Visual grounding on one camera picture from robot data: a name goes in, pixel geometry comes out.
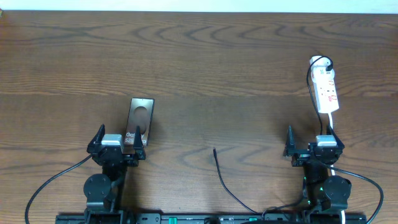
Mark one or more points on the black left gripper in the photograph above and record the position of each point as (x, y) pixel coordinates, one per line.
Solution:
(138, 155)

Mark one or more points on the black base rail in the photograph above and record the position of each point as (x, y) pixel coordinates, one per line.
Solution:
(155, 218)

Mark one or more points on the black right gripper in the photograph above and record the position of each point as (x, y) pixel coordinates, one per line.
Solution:
(299, 158)

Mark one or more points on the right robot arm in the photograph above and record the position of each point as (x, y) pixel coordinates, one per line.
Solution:
(326, 195)

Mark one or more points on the white power strip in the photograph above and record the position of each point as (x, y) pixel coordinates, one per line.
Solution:
(322, 75)

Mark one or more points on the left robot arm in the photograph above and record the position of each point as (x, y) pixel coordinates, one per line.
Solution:
(104, 191)

